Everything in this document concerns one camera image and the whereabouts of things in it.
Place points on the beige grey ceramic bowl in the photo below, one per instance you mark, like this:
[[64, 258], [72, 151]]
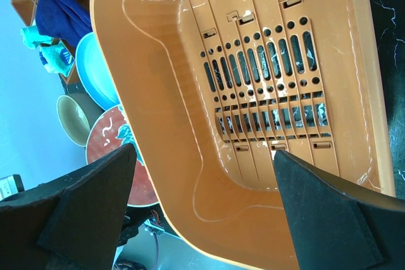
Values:
[[72, 117]]

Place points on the purple cloth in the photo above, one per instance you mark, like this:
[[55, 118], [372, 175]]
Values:
[[63, 19]]

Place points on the orange plastic dish bin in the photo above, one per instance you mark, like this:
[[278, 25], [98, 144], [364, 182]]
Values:
[[213, 89]]

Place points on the light blue plastic plate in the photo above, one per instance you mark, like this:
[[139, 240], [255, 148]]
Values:
[[94, 74]]

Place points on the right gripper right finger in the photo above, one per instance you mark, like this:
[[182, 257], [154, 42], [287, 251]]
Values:
[[335, 223]]

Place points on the red floral ceramic plate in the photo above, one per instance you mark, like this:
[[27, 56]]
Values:
[[111, 135]]

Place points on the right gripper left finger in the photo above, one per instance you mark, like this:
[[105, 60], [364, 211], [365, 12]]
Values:
[[72, 222]]

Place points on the mint green sock bundle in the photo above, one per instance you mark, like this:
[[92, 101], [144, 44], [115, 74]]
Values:
[[54, 56]]

